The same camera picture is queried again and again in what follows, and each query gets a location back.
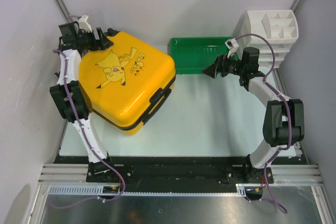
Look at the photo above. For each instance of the green plastic tray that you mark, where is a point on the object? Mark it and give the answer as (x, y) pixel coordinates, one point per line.
(193, 54)

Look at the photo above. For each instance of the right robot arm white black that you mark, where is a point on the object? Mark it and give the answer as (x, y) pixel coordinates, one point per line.
(283, 124)

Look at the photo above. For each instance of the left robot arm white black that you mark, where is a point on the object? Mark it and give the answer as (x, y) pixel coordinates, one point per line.
(72, 101)

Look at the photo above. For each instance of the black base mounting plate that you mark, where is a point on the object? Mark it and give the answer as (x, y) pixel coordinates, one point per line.
(228, 169)

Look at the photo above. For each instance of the yellow Pikachu hard-shell suitcase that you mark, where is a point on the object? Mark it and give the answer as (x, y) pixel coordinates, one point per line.
(128, 82)

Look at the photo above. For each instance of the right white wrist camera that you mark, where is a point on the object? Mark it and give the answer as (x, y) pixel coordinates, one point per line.
(232, 46)

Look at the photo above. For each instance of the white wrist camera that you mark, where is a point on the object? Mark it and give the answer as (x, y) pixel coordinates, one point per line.
(232, 46)
(83, 23)

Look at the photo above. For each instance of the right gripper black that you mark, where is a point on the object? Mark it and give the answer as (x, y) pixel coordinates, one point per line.
(219, 65)

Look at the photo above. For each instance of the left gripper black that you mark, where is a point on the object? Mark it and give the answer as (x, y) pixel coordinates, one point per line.
(104, 44)

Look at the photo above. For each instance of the white plastic drawer organizer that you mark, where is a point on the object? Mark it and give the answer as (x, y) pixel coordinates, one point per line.
(278, 27)

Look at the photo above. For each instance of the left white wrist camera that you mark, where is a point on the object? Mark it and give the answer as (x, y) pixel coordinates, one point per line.
(83, 23)

